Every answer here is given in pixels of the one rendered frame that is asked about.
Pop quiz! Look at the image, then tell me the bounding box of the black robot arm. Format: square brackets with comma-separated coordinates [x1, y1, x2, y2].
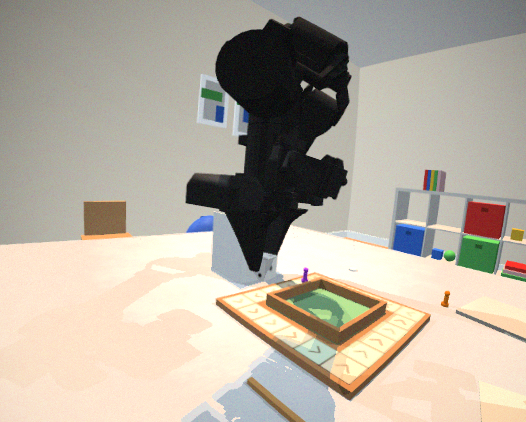
[215, 16, 352, 200]

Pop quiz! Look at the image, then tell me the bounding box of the white die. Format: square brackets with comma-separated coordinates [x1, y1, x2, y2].
[246, 253, 278, 282]

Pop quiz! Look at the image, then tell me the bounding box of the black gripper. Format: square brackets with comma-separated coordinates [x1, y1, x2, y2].
[186, 123, 323, 272]

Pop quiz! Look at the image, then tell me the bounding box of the orange thin rod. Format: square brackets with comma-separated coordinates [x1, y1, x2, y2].
[247, 377, 306, 422]

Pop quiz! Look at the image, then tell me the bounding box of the orange pawn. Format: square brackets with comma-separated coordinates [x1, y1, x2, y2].
[441, 291, 450, 308]

